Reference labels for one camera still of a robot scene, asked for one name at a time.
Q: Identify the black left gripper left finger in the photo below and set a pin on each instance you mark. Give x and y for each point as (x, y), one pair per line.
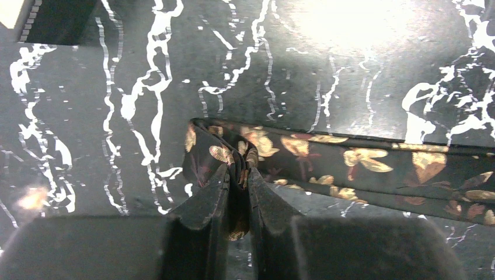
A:
(189, 242)

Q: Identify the black tie storage box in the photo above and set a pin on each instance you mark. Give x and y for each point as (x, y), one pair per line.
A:
(56, 22)

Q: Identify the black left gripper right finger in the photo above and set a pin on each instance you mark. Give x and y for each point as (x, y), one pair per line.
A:
(290, 245)

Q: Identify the black gold floral tie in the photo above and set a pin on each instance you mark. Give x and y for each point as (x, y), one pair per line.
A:
(454, 183)

